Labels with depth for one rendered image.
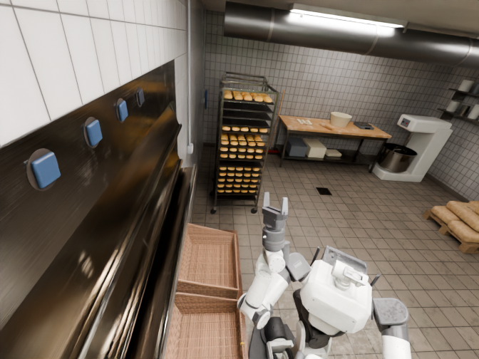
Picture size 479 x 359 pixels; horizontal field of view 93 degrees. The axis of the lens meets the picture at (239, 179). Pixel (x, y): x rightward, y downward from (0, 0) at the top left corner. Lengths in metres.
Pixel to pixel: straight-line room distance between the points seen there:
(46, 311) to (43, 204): 0.19
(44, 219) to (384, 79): 6.03
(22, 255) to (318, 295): 0.98
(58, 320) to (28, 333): 0.05
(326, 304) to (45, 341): 0.93
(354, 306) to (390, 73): 5.46
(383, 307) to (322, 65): 4.77
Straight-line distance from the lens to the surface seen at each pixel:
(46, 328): 0.56
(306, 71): 5.31
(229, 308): 1.83
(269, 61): 5.09
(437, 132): 5.87
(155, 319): 0.95
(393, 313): 1.20
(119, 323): 0.87
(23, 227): 0.45
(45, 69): 0.49
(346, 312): 1.15
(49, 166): 0.46
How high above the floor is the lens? 2.25
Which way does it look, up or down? 32 degrees down
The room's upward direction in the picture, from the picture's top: 8 degrees clockwise
